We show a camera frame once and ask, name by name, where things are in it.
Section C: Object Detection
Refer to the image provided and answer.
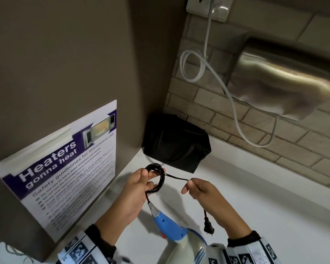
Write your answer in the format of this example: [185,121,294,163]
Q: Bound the light grey shirt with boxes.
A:
[0,235,58,264]

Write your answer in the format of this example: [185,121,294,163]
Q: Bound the steel wall hand dryer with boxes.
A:
[226,37,330,121]

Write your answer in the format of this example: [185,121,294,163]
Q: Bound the person's left hand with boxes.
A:
[95,167,166,246]

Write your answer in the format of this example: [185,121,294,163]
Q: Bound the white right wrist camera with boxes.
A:
[206,243,229,264]

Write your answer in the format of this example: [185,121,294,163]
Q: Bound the white wall outlet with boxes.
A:
[186,0,234,22]

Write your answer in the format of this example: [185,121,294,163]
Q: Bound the blue white hair dryer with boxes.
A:
[148,202,208,264]

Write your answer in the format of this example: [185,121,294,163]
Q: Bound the black right wrist strap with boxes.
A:
[226,230,281,264]

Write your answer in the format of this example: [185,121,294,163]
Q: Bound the person's right hand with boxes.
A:
[181,178,259,240]

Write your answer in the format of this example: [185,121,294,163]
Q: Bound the white purple safety poster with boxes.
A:
[0,100,117,242]

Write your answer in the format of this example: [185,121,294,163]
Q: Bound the black hair dryer cord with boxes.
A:
[144,163,216,236]

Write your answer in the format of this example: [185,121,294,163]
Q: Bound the black wrist strap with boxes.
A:
[226,230,281,264]
[56,224,119,264]

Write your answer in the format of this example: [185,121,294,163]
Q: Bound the black fabric bag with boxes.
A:
[142,114,212,173]

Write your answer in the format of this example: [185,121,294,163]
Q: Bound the white power cable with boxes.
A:
[179,0,278,148]

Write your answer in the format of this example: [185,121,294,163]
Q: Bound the black left wrist strap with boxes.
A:
[56,224,119,264]

